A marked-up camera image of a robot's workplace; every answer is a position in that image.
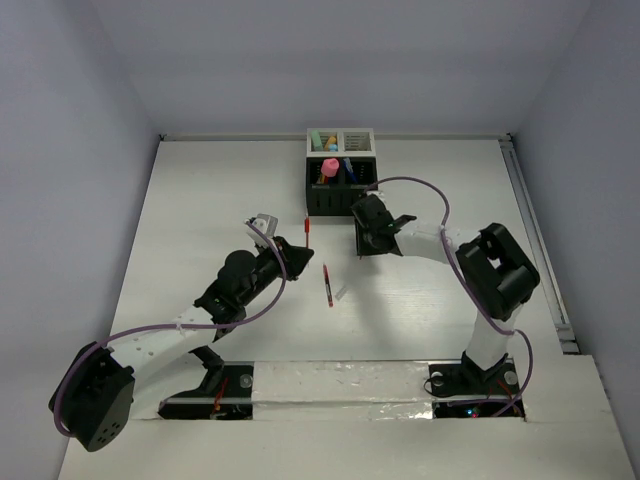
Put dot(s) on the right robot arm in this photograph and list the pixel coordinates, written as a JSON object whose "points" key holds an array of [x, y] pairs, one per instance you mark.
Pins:
{"points": [[491, 266]]}

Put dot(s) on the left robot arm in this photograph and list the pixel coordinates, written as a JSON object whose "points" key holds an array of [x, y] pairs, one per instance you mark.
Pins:
{"points": [[93, 401]]}

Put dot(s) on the pink capped marker bundle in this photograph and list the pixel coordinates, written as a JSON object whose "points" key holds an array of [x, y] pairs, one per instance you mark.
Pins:
{"points": [[329, 169]]}

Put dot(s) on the white slotted organizer box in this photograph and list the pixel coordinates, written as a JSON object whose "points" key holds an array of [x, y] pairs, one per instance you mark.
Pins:
{"points": [[351, 142]]}

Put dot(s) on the orange highlighter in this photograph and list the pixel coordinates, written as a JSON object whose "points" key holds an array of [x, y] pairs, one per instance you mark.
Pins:
{"points": [[332, 140]]}

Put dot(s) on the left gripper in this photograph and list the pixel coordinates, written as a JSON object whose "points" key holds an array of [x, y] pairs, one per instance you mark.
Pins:
{"points": [[293, 257]]}

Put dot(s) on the dark red gel pen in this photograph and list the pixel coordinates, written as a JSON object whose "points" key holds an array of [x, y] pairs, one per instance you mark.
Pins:
{"points": [[327, 284]]}

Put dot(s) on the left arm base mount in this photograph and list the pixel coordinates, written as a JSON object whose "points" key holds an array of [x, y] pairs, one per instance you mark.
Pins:
{"points": [[224, 393]]}

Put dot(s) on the clear cap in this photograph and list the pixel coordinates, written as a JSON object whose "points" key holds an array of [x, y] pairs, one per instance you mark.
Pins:
{"points": [[340, 294]]}

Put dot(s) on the green highlighter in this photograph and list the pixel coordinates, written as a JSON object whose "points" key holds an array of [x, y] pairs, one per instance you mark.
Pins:
{"points": [[316, 141]]}

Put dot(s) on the black slotted organizer box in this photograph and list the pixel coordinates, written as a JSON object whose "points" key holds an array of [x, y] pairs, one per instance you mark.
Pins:
{"points": [[337, 197]]}

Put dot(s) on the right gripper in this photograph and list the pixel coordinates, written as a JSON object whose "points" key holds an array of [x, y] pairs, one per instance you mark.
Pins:
{"points": [[363, 246]]}

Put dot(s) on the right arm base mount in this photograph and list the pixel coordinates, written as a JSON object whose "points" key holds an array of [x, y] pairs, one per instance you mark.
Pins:
{"points": [[461, 390]]}

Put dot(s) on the purple ink pen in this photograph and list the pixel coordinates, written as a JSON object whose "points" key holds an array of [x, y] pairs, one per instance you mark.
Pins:
{"points": [[348, 166]]}

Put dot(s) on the blue ballpoint pen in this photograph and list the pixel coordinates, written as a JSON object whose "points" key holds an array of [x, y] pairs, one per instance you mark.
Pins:
{"points": [[352, 176]]}

